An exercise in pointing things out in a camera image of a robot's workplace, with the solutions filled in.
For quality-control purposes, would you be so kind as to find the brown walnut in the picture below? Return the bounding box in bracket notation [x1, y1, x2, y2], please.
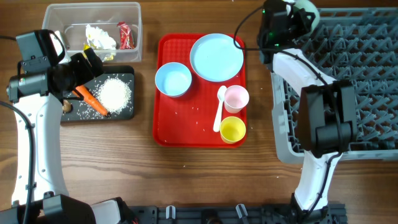
[62, 100, 72, 113]

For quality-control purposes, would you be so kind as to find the orange carrot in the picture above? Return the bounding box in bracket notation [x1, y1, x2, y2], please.
[72, 85, 109, 116]

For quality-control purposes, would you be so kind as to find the yellow snack wrapper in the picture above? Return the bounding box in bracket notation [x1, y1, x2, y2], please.
[83, 44, 116, 62]

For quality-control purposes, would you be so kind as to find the pile of white rice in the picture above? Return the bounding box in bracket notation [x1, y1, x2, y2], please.
[62, 73, 134, 121]

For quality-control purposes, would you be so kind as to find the white tissue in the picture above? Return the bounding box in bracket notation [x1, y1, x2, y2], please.
[85, 25, 116, 50]

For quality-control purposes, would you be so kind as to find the red candy wrapper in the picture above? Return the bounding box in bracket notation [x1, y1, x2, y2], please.
[117, 22, 135, 49]

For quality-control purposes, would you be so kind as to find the large light blue plate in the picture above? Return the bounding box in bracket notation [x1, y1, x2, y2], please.
[190, 34, 244, 82]

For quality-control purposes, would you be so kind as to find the pink cup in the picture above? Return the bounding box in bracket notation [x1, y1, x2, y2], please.
[224, 85, 249, 113]

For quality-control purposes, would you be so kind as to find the light blue bowl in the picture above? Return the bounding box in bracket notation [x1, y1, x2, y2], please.
[155, 62, 192, 98]

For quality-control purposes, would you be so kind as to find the yellow cup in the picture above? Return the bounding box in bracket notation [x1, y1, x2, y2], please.
[220, 116, 246, 144]

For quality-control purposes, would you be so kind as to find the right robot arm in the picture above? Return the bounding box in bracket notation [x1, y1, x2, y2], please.
[257, 0, 358, 223]

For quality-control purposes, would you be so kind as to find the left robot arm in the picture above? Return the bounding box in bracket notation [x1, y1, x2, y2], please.
[1, 29, 136, 223]

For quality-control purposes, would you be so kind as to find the clear plastic waste bin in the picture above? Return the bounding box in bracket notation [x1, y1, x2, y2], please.
[42, 2, 144, 63]

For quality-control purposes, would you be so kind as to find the grey dishwasher rack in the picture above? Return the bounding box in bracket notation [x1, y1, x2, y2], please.
[269, 6, 398, 165]

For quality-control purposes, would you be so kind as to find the black rectangular tray bin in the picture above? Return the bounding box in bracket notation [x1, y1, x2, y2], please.
[47, 65, 136, 123]

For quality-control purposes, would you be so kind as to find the white plastic spoon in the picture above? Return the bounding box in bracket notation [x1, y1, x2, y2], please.
[213, 85, 227, 133]

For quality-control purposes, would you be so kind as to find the red serving tray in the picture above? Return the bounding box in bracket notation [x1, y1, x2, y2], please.
[152, 33, 246, 148]

